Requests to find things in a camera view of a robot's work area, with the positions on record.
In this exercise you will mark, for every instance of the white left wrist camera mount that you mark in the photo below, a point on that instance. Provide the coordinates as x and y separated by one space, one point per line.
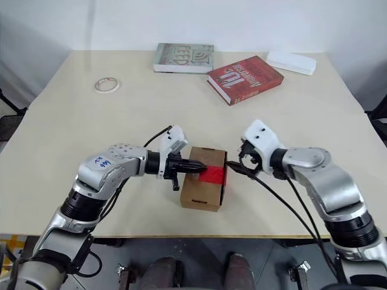
175 142

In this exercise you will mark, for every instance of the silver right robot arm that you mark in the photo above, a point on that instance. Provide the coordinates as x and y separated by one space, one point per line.
332 187

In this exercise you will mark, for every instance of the grey hardcover book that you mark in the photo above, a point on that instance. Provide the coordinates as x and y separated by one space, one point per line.
184 57

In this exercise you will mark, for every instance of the dark rounded shape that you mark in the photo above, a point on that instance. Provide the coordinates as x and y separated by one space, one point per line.
242 270
164 272

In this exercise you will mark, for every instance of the black stand frame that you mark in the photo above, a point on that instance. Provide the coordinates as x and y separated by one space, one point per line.
378 108
10 105

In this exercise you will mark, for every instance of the metal table clamp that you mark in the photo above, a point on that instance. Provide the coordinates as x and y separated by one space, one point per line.
300 275
125 276

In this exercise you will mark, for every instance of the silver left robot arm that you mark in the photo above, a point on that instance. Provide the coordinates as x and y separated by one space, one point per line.
102 175

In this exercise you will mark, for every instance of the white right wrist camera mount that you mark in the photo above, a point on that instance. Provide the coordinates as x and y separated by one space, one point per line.
261 139

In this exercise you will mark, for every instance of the clear tape roll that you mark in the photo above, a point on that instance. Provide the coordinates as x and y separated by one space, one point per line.
99 88

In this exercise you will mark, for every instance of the white rectangular case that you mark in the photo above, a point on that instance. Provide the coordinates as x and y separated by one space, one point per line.
291 62

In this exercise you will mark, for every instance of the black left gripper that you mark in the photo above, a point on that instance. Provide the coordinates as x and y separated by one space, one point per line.
173 165

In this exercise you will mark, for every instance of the brown cardboard box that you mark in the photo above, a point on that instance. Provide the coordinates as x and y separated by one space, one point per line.
202 193

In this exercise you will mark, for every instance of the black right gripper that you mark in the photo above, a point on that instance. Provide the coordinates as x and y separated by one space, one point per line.
249 151

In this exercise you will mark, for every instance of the red hardcover book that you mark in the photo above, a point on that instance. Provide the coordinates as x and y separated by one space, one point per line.
245 78

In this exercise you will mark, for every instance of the red tape strip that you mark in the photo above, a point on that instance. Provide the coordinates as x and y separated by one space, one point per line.
213 175

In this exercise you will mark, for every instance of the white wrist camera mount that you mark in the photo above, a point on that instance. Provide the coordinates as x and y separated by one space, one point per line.
261 139
175 142

